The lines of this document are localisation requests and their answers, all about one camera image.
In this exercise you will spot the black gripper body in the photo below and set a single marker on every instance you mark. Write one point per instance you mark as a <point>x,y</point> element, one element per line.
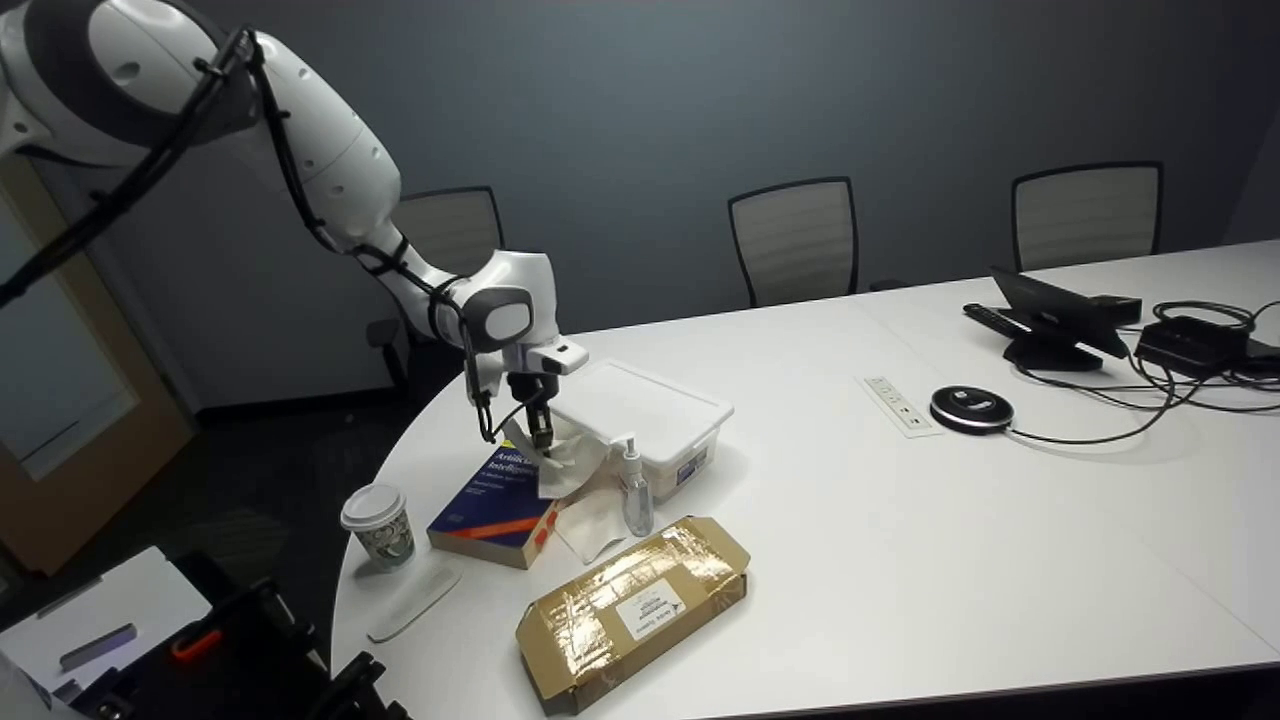
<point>533,389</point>

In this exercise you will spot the small clear spray bottle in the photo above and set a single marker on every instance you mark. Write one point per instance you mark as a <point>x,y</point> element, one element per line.
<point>638,499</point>

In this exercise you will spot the blue and yellow book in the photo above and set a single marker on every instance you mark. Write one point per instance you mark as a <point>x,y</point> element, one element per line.
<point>485,514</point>

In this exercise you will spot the clear plastic sheet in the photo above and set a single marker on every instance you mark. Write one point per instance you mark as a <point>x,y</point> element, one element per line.
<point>594,529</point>

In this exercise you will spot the white plastic lidded container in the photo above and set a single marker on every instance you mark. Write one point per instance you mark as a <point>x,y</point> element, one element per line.
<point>665,413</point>

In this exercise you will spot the paper coffee cup with lid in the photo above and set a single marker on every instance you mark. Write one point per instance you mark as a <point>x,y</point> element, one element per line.
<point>377,523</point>

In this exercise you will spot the black framed mesh office chair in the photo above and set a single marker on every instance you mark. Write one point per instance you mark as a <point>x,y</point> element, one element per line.
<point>796,242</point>
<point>1084,218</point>
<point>453,227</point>

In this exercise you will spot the taped brown cardboard box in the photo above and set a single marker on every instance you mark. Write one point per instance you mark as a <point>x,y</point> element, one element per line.
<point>625,621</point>

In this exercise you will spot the white paper sheet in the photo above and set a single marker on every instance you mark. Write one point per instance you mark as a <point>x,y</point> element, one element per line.
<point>414,600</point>

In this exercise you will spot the white remote control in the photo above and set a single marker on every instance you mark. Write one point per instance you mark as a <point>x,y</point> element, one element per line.
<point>897,404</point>

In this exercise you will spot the round black speaker puck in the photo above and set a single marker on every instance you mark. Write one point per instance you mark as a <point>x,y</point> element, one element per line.
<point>971,408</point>

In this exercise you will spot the white paper box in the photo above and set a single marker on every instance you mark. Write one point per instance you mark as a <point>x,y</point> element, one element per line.
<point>127,600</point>

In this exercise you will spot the wooden door with glass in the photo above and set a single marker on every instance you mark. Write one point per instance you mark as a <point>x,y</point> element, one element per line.
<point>53,441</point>

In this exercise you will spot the black conference phone stand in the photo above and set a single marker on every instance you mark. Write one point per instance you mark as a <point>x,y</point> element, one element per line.
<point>1055,323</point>

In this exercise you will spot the black power adapter box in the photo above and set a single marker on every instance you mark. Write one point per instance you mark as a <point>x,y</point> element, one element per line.
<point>1191,346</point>

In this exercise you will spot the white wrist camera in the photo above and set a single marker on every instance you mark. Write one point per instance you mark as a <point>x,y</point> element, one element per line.
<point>561,358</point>

